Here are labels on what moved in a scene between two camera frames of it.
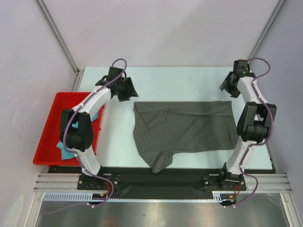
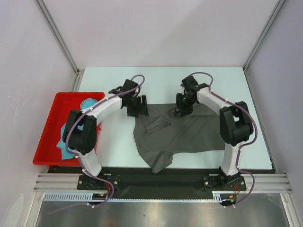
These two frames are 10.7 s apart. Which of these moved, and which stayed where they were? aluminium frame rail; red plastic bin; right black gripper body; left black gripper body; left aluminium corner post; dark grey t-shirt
Moved: left black gripper body; right black gripper body
Stayed: dark grey t-shirt; left aluminium corner post; red plastic bin; aluminium frame rail
